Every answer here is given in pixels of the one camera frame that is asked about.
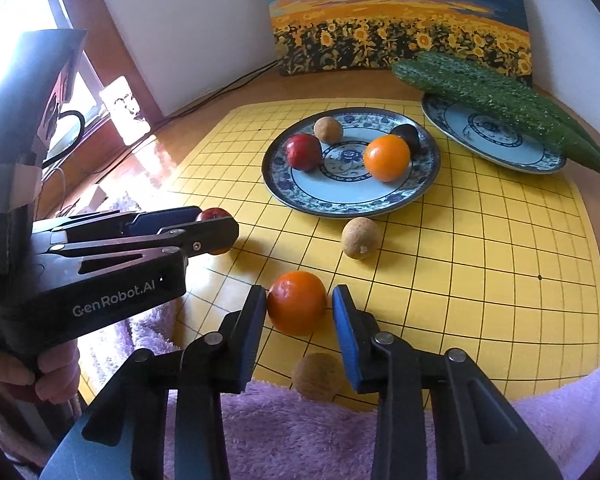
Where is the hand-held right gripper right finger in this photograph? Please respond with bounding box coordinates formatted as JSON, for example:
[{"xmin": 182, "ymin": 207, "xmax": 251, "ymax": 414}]
[{"xmin": 331, "ymin": 285, "xmax": 563, "ymax": 480}]

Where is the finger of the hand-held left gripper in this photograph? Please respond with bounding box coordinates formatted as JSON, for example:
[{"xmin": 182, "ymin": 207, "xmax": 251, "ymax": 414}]
[
  {"xmin": 50, "ymin": 206, "xmax": 202, "ymax": 243},
  {"xmin": 52, "ymin": 217, "xmax": 240, "ymax": 276}
]

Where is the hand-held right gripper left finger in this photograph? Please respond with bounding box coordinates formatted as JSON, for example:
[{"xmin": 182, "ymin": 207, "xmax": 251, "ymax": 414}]
[{"xmin": 82, "ymin": 285, "xmax": 268, "ymax": 480}]

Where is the orange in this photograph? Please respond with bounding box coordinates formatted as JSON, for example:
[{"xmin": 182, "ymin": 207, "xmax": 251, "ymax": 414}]
[
  {"xmin": 266, "ymin": 270, "xmax": 328, "ymax": 337},
  {"xmin": 363, "ymin": 134, "xmax": 412, "ymax": 183}
]

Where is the dark red apple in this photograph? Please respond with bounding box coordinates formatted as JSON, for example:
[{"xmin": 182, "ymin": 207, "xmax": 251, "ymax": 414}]
[{"xmin": 286, "ymin": 133, "xmax": 324, "ymax": 172}]

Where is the blue patterned porcelain plate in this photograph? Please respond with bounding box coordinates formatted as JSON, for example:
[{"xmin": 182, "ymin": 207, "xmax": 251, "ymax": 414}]
[
  {"xmin": 421, "ymin": 92, "xmax": 567, "ymax": 175},
  {"xmin": 261, "ymin": 107, "xmax": 442, "ymax": 219}
]

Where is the brown round fruit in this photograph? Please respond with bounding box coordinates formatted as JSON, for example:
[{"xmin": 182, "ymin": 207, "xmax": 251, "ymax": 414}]
[
  {"xmin": 313, "ymin": 116, "xmax": 344, "ymax": 145},
  {"xmin": 291, "ymin": 352, "xmax": 347, "ymax": 402}
]

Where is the dark purple fruit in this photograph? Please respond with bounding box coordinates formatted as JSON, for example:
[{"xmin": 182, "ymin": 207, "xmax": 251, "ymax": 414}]
[{"xmin": 390, "ymin": 123, "xmax": 423, "ymax": 158}]

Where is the person's left hand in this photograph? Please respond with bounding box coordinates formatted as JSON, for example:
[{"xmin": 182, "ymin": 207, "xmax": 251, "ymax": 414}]
[{"xmin": 0, "ymin": 340, "xmax": 78, "ymax": 406}]

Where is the tan round fruit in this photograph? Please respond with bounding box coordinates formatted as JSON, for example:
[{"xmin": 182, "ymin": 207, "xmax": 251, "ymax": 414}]
[{"xmin": 341, "ymin": 216, "xmax": 381, "ymax": 260}]

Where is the purple fluffy towel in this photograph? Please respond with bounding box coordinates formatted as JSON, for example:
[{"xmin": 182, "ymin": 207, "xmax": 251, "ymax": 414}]
[{"xmin": 77, "ymin": 305, "xmax": 600, "ymax": 480}]

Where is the white printed card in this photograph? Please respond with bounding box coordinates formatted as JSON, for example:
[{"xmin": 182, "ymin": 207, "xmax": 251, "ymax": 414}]
[{"xmin": 99, "ymin": 76, "xmax": 148, "ymax": 136}]

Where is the yellow grid mat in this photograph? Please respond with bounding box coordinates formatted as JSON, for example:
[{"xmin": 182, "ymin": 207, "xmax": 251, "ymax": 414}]
[{"xmin": 77, "ymin": 97, "xmax": 600, "ymax": 413}]

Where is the green bumpy cucumber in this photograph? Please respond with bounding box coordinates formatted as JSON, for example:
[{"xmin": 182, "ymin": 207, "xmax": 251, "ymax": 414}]
[
  {"xmin": 391, "ymin": 57, "xmax": 600, "ymax": 186},
  {"xmin": 417, "ymin": 50, "xmax": 600, "ymax": 156}
]

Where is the sunflower field painting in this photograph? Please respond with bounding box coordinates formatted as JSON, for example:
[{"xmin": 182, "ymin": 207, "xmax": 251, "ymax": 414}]
[{"xmin": 261, "ymin": 0, "xmax": 535, "ymax": 86}]

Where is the black cable loop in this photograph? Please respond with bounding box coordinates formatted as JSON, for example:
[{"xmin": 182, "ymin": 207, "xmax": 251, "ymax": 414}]
[{"xmin": 45, "ymin": 109, "xmax": 88, "ymax": 161}]

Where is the wooden window frame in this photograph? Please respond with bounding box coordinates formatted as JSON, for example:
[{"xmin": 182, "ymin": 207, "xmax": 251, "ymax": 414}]
[{"xmin": 0, "ymin": 0, "xmax": 163, "ymax": 176}]

